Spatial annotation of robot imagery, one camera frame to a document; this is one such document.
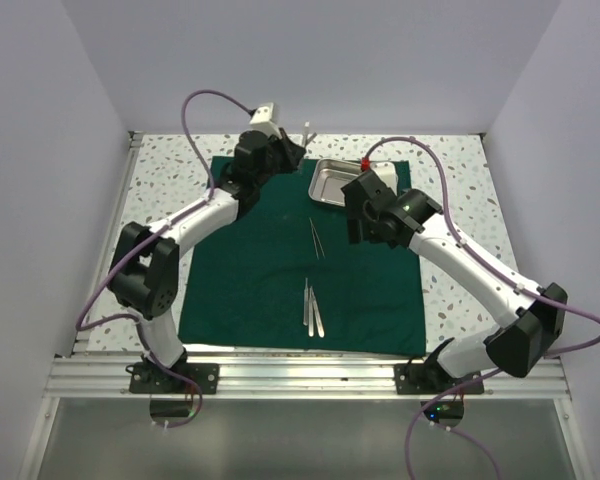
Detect stainless steel instrument tray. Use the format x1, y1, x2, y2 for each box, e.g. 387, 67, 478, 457
308, 159, 362, 207

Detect thin pointed steel forceps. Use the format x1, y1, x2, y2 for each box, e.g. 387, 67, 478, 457
309, 218, 325, 259

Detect steel tweezers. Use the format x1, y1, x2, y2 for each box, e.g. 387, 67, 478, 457
311, 292, 325, 338
303, 278, 310, 327
306, 286, 315, 338

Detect dark green surgical cloth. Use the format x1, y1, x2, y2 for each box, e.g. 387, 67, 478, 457
178, 160, 426, 357

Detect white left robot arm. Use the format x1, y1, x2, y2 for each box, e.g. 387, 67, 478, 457
106, 130, 306, 393

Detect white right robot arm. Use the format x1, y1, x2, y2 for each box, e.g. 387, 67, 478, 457
341, 170, 567, 393

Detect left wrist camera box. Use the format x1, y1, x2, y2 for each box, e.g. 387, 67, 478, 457
249, 102, 281, 138

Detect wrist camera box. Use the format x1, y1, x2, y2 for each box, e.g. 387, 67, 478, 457
361, 157, 399, 192
249, 102, 281, 138

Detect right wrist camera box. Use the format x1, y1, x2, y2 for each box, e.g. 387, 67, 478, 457
361, 157, 399, 192

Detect aluminium left side rail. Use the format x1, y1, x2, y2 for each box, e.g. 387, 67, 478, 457
72, 131, 144, 351

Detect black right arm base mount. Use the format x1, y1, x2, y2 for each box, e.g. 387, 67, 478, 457
393, 358, 481, 395

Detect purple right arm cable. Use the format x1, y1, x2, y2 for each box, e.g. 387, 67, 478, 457
362, 136, 600, 480

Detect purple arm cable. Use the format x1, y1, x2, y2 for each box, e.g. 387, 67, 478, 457
362, 136, 600, 480
74, 89, 259, 429

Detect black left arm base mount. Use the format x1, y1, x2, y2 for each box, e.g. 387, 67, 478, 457
125, 354, 220, 395

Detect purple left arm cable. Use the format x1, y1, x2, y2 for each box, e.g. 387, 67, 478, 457
74, 89, 259, 429

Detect aluminium table edge rail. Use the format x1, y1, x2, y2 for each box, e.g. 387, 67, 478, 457
43, 350, 571, 400

